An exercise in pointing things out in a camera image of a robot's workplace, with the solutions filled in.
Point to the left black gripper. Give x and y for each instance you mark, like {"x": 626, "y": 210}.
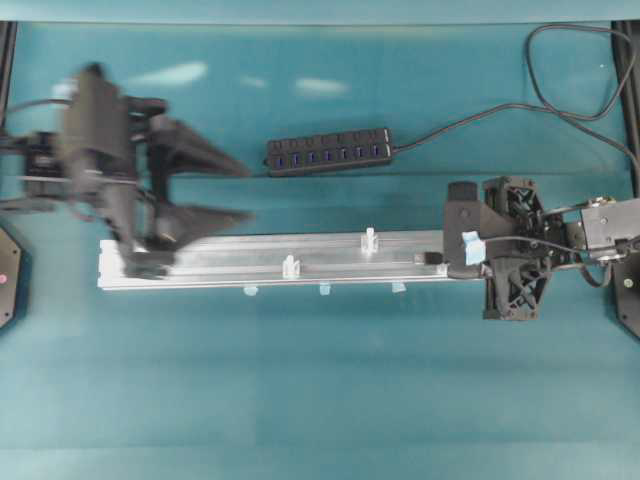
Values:
{"x": 154, "y": 227}

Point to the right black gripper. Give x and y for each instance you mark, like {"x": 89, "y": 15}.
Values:
{"x": 524, "y": 246}

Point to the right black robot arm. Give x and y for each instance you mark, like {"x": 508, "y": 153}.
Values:
{"x": 601, "y": 230}

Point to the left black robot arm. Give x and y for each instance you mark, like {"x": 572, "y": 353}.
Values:
{"x": 44, "y": 182}

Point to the black USB hub strip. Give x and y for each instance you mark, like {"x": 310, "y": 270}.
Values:
{"x": 331, "y": 152}

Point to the blue tape marker right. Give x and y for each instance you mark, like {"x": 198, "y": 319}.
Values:
{"x": 398, "y": 287}

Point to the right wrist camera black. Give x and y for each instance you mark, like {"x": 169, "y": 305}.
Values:
{"x": 467, "y": 222}

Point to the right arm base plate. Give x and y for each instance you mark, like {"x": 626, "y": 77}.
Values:
{"x": 623, "y": 297}

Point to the clear ring clip left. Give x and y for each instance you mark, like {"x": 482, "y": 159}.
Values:
{"x": 291, "y": 268}

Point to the clear ring clip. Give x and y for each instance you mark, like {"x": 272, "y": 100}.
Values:
{"x": 291, "y": 268}
{"x": 369, "y": 241}

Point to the clear ring clip middle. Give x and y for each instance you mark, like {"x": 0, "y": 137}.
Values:
{"x": 369, "y": 241}

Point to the aluminium extrusion rail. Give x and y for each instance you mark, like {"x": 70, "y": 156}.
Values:
{"x": 256, "y": 260}

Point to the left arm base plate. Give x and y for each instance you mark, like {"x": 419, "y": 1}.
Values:
{"x": 15, "y": 279}

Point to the black frame post left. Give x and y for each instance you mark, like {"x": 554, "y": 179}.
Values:
{"x": 8, "y": 37}

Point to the black frame post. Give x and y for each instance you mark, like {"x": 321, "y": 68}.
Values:
{"x": 629, "y": 96}
{"x": 8, "y": 37}

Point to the black frame post right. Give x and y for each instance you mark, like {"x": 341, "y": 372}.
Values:
{"x": 629, "y": 96}

